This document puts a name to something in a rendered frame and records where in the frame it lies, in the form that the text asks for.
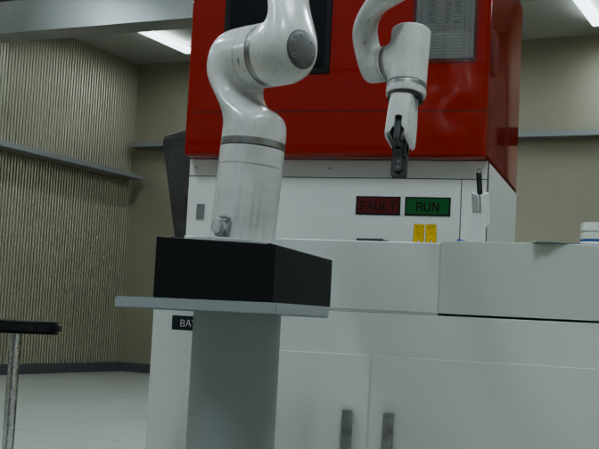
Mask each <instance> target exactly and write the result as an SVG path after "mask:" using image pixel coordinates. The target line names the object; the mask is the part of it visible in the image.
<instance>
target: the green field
mask: <svg viewBox="0 0 599 449"><path fill-rule="evenodd" d="M448 207H449V199H406V214H432V215H448Z"/></svg>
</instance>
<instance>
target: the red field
mask: <svg viewBox="0 0 599 449"><path fill-rule="evenodd" d="M398 202H399V198H357V213H390V214H398Z"/></svg>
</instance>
